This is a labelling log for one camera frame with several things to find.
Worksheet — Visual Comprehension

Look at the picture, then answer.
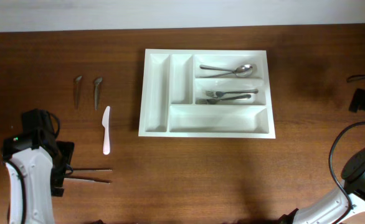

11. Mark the white plastic cutlery tray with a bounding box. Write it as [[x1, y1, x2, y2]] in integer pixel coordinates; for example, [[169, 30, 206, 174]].
[[138, 49, 275, 139]]

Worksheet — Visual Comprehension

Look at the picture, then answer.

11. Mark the white plastic knife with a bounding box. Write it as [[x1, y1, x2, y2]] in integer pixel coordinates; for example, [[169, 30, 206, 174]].
[[102, 106, 110, 155]]

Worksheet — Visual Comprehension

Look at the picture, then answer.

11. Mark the metal fork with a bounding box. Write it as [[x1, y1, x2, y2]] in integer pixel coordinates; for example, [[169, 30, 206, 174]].
[[202, 89, 258, 98], [196, 95, 252, 105]]

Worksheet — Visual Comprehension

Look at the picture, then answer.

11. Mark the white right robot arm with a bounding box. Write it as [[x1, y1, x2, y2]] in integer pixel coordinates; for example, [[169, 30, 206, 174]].
[[277, 121, 365, 224]]

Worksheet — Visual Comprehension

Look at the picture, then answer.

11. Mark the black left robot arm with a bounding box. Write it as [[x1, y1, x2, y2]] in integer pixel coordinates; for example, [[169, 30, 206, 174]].
[[1, 109, 75, 223]]

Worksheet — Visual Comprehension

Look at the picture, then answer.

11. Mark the metal spoon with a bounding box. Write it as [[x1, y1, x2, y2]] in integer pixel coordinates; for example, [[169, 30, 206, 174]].
[[199, 63, 258, 77], [201, 67, 257, 78]]

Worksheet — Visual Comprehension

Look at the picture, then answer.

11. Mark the dark metal knife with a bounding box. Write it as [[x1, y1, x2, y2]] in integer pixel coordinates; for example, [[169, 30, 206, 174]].
[[94, 77, 103, 110], [73, 76, 83, 110]]

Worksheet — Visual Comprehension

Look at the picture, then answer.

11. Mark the dark metal rod utensil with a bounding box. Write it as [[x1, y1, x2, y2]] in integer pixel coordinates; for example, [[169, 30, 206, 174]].
[[64, 168, 113, 184]]

